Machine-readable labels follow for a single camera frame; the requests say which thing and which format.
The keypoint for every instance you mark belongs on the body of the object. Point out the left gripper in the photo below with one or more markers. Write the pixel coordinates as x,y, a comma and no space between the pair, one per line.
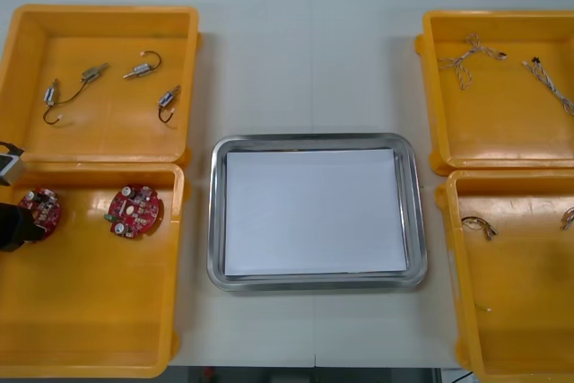
10,228

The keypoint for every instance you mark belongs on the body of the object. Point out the round red circuit board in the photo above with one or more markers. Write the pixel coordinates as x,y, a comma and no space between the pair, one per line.
134,212
48,212

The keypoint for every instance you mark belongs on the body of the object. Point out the blue-label metal solenoid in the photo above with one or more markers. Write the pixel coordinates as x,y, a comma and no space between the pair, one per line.
168,98
49,96

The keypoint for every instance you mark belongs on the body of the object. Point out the yellow-orange plastic bin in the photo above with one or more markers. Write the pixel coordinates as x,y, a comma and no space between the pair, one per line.
89,289
515,289
112,132
493,132

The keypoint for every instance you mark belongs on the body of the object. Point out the steel tray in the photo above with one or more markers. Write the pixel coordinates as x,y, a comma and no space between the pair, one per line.
215,221

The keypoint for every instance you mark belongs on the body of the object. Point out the white paper sheet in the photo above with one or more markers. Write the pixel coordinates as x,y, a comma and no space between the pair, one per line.
314,212

